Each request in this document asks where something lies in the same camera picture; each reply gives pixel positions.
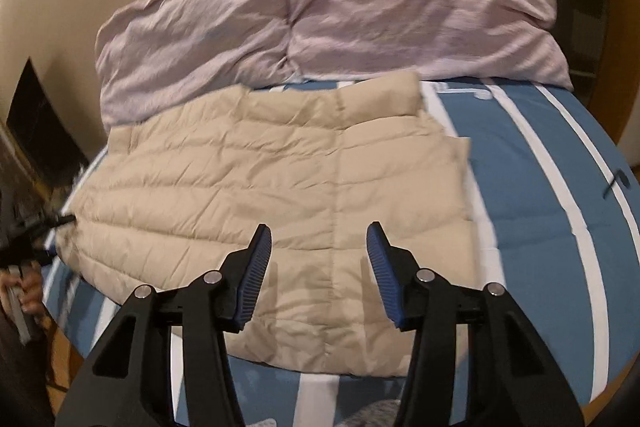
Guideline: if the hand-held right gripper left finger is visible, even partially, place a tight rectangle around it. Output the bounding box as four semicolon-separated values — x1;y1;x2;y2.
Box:
55;223;274;427

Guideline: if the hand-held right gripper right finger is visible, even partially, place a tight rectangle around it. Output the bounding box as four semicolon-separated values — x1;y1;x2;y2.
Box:
366;221;584;427

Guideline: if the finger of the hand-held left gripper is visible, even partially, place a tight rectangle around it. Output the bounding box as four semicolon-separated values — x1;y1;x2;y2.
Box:
30;213;76;231
27;244;57;266

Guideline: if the beige quilted down jacket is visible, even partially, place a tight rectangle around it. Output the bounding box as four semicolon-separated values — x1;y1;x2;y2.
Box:
52;72;477;379

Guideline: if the person's left forearm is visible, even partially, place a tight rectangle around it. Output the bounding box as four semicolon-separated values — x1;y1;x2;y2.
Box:
0;314;55;427

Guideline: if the person's left hand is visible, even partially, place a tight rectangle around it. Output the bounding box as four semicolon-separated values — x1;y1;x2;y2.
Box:
19;269;47;319

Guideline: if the black panel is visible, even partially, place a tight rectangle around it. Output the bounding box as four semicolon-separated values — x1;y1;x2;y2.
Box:
6;57;92;194

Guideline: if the person's grey sweater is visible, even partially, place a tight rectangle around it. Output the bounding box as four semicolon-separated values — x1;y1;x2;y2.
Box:
244;398;402;427

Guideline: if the blue white striped bed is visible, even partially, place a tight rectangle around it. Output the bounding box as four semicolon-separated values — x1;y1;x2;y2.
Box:
42;76;640;427

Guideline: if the lilac crumpled duvet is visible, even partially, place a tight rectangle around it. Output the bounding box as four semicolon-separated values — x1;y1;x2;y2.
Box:
95;0;574;128

